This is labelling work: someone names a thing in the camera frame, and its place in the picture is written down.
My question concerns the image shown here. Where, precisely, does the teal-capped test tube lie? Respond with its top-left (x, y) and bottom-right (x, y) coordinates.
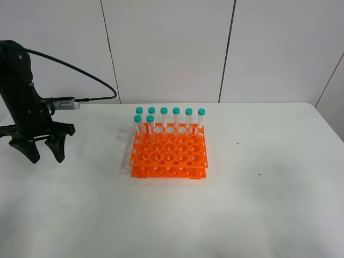
top-left (146, 115), bottom-right (155, 144)

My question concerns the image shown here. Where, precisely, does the row tube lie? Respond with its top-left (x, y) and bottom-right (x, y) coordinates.
top-left (160, 107), bottom-right (168, 128)
top-left (173, 107), bottom-right (180, 128)
top-left (197, 108), bottom-right (205, 129)
top-left (135, 106), bottom-right (143, 116)
top-left (185, 108), bottom-right (193, 128)
top-left (148, 107), bottom-right (156, 116)

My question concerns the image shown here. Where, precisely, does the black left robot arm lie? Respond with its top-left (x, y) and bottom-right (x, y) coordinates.
top-left (1, 40), bottom-right (75, 163)

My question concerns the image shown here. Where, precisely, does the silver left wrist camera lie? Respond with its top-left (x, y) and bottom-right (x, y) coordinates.
top-left (46, 97), bottom-right (80, 110)

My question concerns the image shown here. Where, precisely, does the orange test tube rack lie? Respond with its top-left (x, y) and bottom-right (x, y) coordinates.
top-left (129, 123), bottom-right (209, 179)

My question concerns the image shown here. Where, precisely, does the black left camera cable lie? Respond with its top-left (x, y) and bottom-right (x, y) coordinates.
top-left (23, 47), bottom-right (118, 102)

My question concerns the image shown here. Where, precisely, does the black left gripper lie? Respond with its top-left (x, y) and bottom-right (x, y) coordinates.
top-left (1, 83), bottom-right (75, 164)

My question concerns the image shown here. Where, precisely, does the front-left racked test tube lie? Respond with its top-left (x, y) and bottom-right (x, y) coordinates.
top-left (134, 114), bottom-right (142, 135)

